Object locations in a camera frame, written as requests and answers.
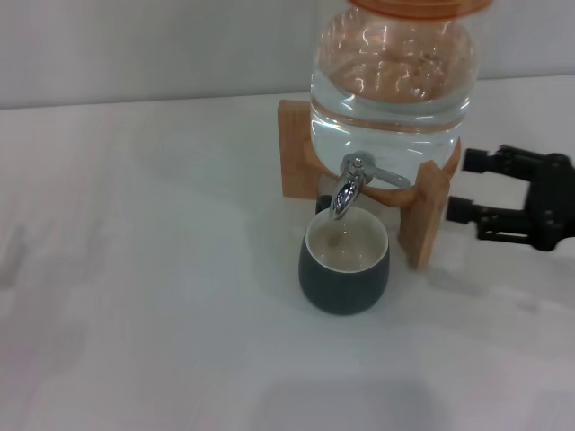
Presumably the wooden dispenser stand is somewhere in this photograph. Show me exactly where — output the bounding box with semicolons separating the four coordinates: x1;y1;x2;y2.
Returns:
277;99;464;270

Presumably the chrome faucet tap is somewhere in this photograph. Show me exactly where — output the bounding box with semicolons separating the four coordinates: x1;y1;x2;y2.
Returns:
329;152;412;222

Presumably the glass water dispenser jar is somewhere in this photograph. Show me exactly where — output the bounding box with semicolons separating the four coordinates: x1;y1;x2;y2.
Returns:
308;7;478;181

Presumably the round wooden jar lid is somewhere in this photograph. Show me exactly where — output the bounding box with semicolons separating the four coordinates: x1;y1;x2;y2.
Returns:
348;0;494;22

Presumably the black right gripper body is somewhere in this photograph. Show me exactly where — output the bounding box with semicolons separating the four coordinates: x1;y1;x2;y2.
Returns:
524;152;575;253

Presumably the dark cup with white inside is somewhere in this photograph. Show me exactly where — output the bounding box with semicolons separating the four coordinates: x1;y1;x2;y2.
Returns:
298;194;391;316

